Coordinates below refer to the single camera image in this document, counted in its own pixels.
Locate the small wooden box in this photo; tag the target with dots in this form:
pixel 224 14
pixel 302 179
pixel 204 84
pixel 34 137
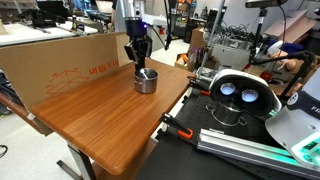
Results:
pixel 2 28

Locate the leaning cardboard sheets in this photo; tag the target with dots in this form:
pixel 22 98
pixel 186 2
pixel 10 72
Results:
pixel 293 25

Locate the silver metal pole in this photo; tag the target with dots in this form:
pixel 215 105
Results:
pixel 213 30

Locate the black camera stand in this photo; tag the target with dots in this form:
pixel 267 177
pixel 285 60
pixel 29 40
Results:
pixel 258 33

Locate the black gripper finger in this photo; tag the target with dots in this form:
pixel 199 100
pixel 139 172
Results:
pixel 137 63
pixel 148 46

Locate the black equipment pile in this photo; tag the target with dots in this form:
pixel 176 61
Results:
pixel 33 18

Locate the long white table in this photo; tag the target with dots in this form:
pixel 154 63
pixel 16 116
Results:
pixel 30 33

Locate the person in brown jacket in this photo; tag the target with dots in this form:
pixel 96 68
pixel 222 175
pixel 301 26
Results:
pixel 289 65

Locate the grey equipment case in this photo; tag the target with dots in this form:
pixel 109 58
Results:
pixel 230 55

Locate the black optical breadboard platform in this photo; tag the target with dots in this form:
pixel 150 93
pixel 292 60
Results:
pixel 173 160

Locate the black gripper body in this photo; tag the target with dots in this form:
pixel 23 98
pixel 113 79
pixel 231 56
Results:
pixel 136 28

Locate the grey metal table frame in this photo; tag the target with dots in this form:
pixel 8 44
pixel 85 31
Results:
pixel 81 160

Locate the black monitor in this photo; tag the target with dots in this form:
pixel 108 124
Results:
pixel 53 8

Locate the small steel pot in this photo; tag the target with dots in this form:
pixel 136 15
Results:
pixel 145 85

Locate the white VR headset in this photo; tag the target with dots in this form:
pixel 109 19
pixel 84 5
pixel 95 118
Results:
pixel 246 77

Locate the brown cardboard box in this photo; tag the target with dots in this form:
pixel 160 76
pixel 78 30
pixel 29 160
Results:
pixel 197 38

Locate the red fire extinguisher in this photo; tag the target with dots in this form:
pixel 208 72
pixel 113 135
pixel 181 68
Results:
pixel 162 30

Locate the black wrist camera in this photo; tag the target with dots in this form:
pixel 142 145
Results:
pixel 130 53

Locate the black orange bar clamp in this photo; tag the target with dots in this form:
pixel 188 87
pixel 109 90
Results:
pixel 196 85
pixel 185 134

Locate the box with orange items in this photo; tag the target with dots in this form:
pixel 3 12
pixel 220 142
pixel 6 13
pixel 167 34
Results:
pixel 185 61

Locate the black stereo camera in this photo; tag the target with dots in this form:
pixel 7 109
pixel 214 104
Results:
pixel 266 3

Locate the aluminium extrusion rail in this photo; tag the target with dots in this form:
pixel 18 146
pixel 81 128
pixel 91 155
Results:
pixel 246 148

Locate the blue plastic bin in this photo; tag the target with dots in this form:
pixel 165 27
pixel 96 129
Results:
pixel 295 46

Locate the background shelf rack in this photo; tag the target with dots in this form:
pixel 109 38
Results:
pixel 181 20

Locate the grey white robot base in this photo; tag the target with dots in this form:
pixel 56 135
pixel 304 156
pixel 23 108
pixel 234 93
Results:
pixel 293 133

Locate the large printed cardboard sheet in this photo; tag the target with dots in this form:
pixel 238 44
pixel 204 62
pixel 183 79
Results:
pixel 50 63

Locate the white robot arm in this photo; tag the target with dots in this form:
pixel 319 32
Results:
pixel 131 8

